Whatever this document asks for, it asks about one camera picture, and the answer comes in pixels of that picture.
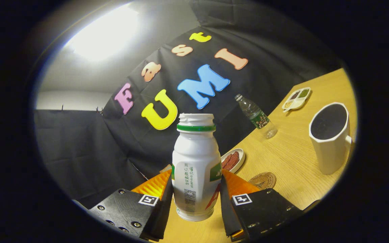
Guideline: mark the round white plate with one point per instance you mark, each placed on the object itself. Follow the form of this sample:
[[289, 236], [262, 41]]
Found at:
[[241, 158]]

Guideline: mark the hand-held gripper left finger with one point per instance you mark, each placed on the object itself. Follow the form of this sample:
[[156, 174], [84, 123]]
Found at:
[[164, 212]]

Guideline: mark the white divided dish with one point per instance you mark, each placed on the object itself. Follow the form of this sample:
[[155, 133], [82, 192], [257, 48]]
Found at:
[[297, 103]]

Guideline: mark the heap of yellow beans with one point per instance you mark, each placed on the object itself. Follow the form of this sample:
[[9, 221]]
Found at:
[[287, 104]]

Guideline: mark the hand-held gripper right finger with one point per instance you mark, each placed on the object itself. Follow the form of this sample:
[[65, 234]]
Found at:
[[228, 212]]

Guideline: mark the heap of green beans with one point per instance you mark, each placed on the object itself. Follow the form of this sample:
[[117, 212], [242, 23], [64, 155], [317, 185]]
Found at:
[[304, 93]]

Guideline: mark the wooden table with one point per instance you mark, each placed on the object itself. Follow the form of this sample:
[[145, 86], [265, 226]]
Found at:
[[292, 158]]

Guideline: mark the heap of dark beans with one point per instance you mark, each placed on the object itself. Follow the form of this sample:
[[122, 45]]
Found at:
[[294, 95]]

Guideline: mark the clear plastic water bottle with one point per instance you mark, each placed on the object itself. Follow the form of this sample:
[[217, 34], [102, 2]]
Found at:
[[255, 114]]

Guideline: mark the round cork coaster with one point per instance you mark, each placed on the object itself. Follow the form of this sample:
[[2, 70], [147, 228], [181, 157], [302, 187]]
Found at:
[[263, 180]]

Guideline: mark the red meat slice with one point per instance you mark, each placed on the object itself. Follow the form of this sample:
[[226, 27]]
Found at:
[[234, 160], [226, 161]]

